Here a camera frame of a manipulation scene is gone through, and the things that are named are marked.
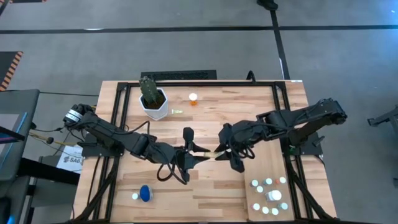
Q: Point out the white-capped clear bottle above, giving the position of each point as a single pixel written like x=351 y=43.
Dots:
x=275 y=195

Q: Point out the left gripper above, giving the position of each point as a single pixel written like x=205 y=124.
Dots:
x=183 y=161

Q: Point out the white-capped medicine bottle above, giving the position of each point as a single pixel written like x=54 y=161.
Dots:
x=135 y=196
x=265 y=210
x=275 y=211

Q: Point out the large orange medicine bottle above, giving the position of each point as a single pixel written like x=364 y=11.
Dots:
x=193 y=96

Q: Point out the white plant pot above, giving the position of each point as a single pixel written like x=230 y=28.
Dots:
x=158 y=113

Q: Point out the yellow medicine bottle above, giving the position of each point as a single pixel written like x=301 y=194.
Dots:
x=177 y=111
x=259 y=188

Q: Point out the tilted monitor screen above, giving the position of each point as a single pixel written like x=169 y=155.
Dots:
x=9 y=124

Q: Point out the white printed paper sheet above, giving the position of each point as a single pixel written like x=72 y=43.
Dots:
x=70 y=160

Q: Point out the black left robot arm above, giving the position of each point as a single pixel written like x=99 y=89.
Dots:
x=109 y=137

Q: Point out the black metal table frame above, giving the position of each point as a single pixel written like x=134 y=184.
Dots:
x=186 y=84

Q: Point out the small orange medicine bottle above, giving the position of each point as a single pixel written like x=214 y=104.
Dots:
x=282 y=180

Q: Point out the blue oval container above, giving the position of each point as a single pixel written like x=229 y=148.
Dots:
x=145 y=193

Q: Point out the wooden shelf board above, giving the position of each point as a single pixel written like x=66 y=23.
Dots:
x=270 y=168

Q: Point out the black and orange hazard mat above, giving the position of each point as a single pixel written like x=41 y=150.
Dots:
x=6 y=67

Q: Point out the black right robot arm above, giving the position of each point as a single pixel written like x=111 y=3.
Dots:
x=295 y=121

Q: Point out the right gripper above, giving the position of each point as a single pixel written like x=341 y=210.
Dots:
x=236 y=135

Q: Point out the grey equipment cart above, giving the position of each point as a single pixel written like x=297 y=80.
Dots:
x=18 y=102

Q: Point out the person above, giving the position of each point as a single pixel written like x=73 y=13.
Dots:
x=267 y=4

